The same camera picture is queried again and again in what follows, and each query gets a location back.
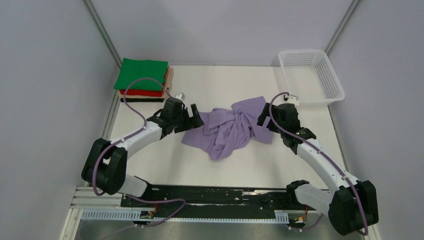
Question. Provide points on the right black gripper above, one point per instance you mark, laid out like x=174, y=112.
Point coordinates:
x=261, y=118

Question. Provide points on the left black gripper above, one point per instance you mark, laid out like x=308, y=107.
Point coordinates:
x=194, y=122

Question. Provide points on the lavender t shirt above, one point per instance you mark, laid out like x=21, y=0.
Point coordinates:
x=226, y=130

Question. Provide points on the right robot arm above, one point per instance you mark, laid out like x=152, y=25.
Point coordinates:
x=350, y=204

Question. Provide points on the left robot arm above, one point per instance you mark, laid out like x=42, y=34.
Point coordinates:
x=106, y=164

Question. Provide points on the beige folded t shirt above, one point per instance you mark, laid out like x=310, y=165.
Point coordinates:
x=168, y=82

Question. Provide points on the white plastic basket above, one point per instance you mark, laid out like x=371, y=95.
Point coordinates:
x=309, y=75

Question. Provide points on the black folded t shirt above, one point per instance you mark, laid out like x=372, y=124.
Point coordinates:
x=142, y=100

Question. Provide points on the red folded t shirt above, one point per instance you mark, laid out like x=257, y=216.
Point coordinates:
x=146, y=88

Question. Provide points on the green folded t shirt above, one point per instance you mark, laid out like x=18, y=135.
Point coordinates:
x=132, y=70

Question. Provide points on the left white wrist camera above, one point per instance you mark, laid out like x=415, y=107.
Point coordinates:
x=181, y=96

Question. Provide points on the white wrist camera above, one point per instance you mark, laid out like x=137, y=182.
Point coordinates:
x=181, y=96
x=291, y=99

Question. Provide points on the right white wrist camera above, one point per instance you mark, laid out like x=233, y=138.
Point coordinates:
x=291, y=99

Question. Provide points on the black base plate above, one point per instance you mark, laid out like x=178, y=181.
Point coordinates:
x=215, y=201

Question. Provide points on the white slotted cable duct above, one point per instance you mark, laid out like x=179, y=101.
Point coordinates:
x=138, y=215

